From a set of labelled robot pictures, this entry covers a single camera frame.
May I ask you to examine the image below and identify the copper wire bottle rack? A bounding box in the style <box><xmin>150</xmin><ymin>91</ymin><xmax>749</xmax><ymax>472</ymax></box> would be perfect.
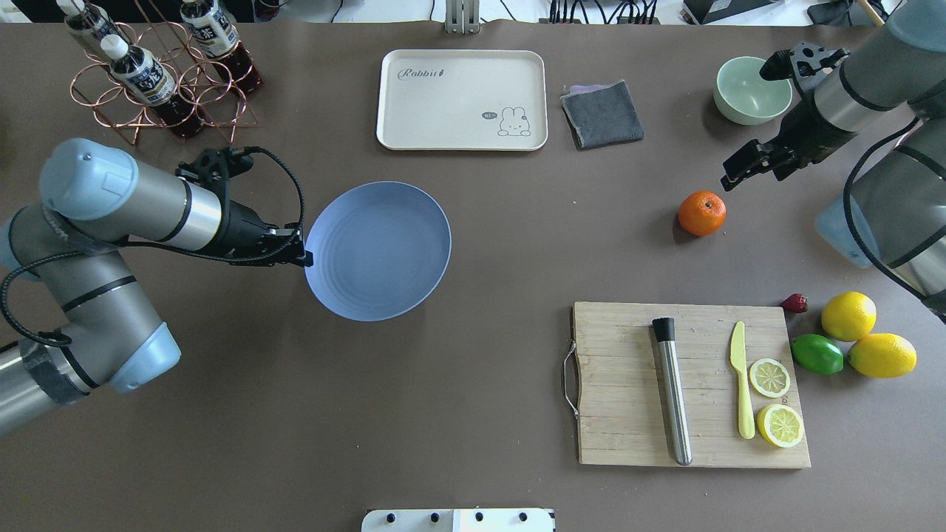
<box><xmin>58</xmin><ymin>1</ymin><xmax>263</xmax><ymax>144</ymax></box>

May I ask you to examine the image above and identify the whole lemon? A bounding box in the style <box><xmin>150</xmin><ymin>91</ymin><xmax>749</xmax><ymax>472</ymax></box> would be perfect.
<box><xmin>848</xmin><ymin>333</ymin><xmax>918</xmax><ymax>378</ymax></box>
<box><xmin>820</xmin><ymin>292</ymin><xmax>877</xmax><ymax>341</ymax></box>

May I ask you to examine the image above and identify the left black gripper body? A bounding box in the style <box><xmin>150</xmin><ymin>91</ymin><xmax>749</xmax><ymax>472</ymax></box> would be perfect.
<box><xmin>217</xmin><ymin>201</ymin><xmax>296</xmax><ymax>266</ymax></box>

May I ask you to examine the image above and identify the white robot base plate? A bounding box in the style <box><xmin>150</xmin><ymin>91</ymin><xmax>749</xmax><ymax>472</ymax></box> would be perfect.
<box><xmin>361</xmin><ymin>508</ymin><xmax>557</xmax><ymax>531</ymax></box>

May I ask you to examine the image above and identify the cream rabbit tray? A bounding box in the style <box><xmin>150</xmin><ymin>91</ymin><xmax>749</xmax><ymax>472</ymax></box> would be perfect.
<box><xmin>375</xmin><ymin>50</ymin><xmax>548</xmax><ymax>151</ymax></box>

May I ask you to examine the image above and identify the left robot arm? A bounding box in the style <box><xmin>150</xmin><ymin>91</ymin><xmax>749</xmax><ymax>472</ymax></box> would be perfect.
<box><xmin>2</xmin><ymin>138</ymin><xmax>313</xmax><ymax>434</ymax></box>

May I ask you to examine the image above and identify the lemon slice lower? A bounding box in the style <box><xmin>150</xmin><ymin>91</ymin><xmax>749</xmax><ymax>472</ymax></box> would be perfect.
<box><xmin>756</xmin><ymin>404</ymin><xmax>805</xmax><ymax>449</ymax></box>

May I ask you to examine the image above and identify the steel muddler black tip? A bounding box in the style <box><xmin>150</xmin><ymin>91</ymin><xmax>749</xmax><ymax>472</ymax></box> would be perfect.
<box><xmin>652</xmin><ymin>317</ymin><xmax>693</xmax><ymax>467</ymax></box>

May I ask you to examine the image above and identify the tea bottle front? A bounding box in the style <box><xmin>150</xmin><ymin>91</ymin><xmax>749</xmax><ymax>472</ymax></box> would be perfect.
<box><xmin>101</xmin><ymin>35</ymin><xmax>204</xmax><ymax>138</ymax></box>

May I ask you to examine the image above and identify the tea bottle back right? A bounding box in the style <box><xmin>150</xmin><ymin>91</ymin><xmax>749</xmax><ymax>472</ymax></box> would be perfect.
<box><xmin>180</xmin><ymin>1</ymin><xmax>263</xmax><ymax>95</ymax></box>

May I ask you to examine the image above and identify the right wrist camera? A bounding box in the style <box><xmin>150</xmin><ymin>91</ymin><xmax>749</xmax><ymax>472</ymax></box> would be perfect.
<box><xmin>759</xmin><ymin>41</ymin><xmax>851</xmax><ymax>95</ymax></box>

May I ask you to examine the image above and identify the blue round plate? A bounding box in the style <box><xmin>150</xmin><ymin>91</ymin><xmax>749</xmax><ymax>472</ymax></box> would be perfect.
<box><xmin>305</xmin><ymin>181</ymin><xmax>452</xmax><ymax>322</ymax></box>

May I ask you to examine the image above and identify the lemon slice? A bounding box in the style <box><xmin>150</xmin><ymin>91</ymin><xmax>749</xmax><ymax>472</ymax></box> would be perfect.
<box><xmin>748</xmin><ymin>358</ymin><xmax>791</xmax><ymax>398</ymax></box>
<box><xmin>756</xmin><ymin>404</ymin><xmax>805</xmax><ymax>449</ymax></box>

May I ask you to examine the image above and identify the tea bottle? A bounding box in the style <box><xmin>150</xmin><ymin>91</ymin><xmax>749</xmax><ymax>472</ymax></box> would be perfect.
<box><xmin>56</xmin><ymin>0</ymin><xmax>127</xmax><ymax>61</ymax></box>
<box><xmin>101</xmin><ymin>35</ymin><xmax>204</xmax><ymax>138</ymax></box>
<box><xmin>180</xmin><ymin>1</ymin><xmax>263</xmax><ymax>95</ymax></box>

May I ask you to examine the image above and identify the tea bottle back left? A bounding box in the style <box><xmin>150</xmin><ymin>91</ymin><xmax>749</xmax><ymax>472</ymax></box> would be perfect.
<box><xmin>56</xmin><ymin>0</ymin><xmax>127</xmax><ymax>61</ymax></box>

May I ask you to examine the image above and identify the whole lemon upper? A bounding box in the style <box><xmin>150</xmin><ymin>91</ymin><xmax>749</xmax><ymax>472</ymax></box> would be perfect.
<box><xmin>820</xmin><ymin>292</ymin><xmax>877</xmax><ymax>341</ymax></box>

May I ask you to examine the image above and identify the grey folded cloth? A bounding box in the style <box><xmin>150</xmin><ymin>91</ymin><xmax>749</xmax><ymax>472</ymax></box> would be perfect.
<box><xmin>559</xmin><ymin>80</ymin><xmax>645</xmax><ymax>149</ymax></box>

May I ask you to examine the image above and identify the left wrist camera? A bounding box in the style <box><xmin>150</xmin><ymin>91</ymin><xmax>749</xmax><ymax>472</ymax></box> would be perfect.
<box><xmin>174</xmin><ymin>148</ymin><xmax>253</xmax><ymax>202</ymax></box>

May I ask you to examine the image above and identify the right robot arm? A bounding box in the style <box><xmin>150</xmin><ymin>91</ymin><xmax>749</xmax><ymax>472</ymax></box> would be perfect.
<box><xmin>721</xmin><ymin>1</ymin><xmax>945</xmax><ymax>318</ymax></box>

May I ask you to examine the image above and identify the light green bowl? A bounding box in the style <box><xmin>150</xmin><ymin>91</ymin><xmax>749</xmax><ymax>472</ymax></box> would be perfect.
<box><xmin>713</xmin><ymin>56</ymin><xmax>793</xmax><ymax>126</ymax></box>

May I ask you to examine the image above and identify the bamboo cutting board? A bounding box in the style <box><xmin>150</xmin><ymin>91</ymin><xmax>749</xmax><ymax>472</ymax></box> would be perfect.
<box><xmin>571</xmin><ymin>301</ymin><xmax>811</xmax><ymax>469</ymax></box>

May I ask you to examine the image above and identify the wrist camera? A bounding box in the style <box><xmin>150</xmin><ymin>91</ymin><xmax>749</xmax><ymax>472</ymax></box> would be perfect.
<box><xmin>759</xmin><ymin>41</ymin><xmax>851</xmax><ymax>95</ymax></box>
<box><xmin>174</xmin><ymin>148</ymin><xmax>253</xmax><ymax>202</ymax></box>

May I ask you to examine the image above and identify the lemon slice upper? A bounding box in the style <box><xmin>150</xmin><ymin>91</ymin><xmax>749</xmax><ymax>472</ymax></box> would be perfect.
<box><xmin>748</xmin><ymin>358</ymin><xmax>791</xmax><ymax>398</ymax></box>

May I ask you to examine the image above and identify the right black cable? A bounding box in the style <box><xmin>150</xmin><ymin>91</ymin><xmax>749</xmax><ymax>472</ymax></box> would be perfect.
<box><xmin>843</xmin><ymin>118</ymin><xmax>946</xmax><ymax>318</ymax></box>

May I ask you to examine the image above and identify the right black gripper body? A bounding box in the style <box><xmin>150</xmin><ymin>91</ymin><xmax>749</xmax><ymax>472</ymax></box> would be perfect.
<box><xmin>768</xmin><ymin>100</ymin><xmax>856</xmax><ymax>181</ymax></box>

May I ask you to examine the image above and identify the orange fruit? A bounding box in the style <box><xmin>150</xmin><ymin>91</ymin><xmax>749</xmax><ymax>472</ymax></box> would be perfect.
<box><xmin>677</xmin><ymin>191</ymin><xmax>729</xmax><ymax>236</ymax></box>

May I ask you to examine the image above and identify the small red strawberry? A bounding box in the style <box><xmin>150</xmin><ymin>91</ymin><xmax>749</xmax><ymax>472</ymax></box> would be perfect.
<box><xmin>780</xmin><ymin>293</ymin><xmax>809</xmax><ymax>314</ymax></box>

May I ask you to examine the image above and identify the yellow plastic knife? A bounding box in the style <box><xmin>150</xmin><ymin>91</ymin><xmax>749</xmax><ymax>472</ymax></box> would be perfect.
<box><xmin>729</xmin><ymin>321</ymin><xmax>756</xmax><ymax>439</ymax></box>

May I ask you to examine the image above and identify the whole lemon lower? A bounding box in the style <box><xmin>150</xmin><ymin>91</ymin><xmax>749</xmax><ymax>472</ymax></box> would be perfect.
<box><xmin>848</xmin><ymin>333</ymin><xmax>918</xmax><ymax>378</ymax></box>

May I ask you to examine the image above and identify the green lime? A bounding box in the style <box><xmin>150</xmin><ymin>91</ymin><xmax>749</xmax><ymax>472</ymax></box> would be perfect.
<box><xmin>790</xmin><ymin>333</ymin><xmax>845</xmax><ymax>376</ymax></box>

